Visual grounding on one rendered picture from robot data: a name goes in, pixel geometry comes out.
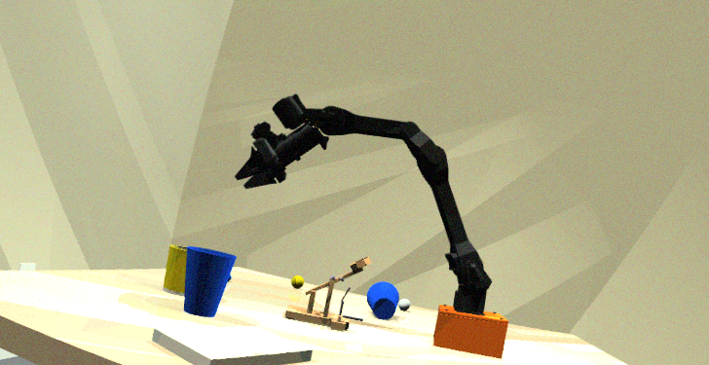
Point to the yellow cup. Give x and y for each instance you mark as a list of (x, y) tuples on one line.
[(174, 282)]

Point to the yellow ball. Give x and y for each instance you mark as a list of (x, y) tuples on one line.
[(297, 282)]

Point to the white ball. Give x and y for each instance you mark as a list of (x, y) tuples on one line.
[(404, 304)]

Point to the blue plastic cup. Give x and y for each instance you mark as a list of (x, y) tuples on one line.
[(207, 273), (383, 298)]

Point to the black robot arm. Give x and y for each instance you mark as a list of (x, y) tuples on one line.
[(463, 258)]

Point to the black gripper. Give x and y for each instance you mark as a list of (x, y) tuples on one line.
[(267, 162)]

